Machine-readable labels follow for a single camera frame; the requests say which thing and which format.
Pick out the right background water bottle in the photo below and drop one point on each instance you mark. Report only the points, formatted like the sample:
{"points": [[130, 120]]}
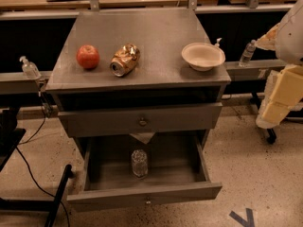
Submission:
{"points": [[247, 54]]}

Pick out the sanitizer pump behind bowl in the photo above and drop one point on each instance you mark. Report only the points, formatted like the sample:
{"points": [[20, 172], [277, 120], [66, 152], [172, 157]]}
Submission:
{"points": [[217, 43]]}

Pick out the clear plastic water bottle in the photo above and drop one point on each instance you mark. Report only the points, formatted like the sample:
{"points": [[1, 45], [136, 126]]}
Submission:
{"points": [[139, 163]]}

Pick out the red apple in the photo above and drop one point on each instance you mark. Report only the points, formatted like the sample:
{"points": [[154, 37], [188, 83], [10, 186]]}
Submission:
{"points": [[87, 56]]}

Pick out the white paper bowl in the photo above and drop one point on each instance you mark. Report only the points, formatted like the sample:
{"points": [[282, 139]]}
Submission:
{"points": [[202, 56]]}

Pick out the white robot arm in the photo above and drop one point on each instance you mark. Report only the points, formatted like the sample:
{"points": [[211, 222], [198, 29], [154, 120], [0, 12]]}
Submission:
{"points": [[284, 89]]}

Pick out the grey metal rail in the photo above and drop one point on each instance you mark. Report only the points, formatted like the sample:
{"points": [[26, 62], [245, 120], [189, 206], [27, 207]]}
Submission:
{"points": [[243, 79]]}

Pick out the crushed gold soda can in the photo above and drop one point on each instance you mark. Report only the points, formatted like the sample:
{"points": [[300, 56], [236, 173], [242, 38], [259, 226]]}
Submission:
{"points": [[125, 60]]}

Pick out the closed grey upper drawer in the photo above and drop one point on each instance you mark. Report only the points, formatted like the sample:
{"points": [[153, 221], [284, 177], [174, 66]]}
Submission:
{"points": [[141, 119]]}

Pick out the black stand leg left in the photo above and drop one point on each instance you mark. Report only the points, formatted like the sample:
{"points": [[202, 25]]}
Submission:
{"points": [[49, 206]]}

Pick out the black table leg right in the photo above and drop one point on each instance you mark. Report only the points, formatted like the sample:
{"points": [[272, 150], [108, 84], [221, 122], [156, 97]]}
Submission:
{"points": [[295, 116]]}

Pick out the grey drawer cabinet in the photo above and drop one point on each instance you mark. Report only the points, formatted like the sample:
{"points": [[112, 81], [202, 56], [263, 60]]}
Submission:
{"points": [[161, 77]]}

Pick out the left hand sanitizer bottle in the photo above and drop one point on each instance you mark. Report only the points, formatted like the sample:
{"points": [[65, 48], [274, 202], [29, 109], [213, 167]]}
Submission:
{"points": [[29, 68]]}

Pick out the open grey lower drawer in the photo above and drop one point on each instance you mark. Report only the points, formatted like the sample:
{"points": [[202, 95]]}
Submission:
{"points": [[176, 172]]}

